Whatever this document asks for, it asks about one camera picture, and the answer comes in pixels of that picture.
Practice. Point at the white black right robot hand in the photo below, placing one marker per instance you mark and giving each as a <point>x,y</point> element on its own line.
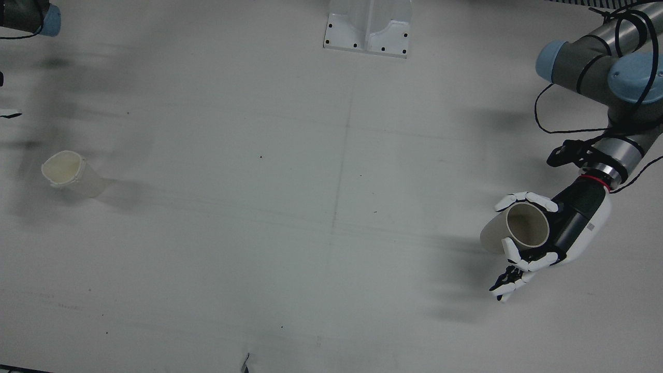
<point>8,114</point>

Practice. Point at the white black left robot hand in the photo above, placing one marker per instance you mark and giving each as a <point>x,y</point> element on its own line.
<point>580,223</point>

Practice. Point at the smooth rim white paper cup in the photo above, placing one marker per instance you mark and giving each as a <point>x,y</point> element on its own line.
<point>528,225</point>

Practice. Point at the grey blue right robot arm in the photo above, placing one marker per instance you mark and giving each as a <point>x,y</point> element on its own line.
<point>20,15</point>

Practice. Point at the dark ribbed strip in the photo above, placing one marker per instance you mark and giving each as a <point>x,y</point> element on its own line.
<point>570,2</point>

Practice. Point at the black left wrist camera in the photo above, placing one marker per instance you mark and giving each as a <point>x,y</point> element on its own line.
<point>564,152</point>

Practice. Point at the white bolted mount base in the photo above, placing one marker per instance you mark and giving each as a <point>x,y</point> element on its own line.
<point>362,31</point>

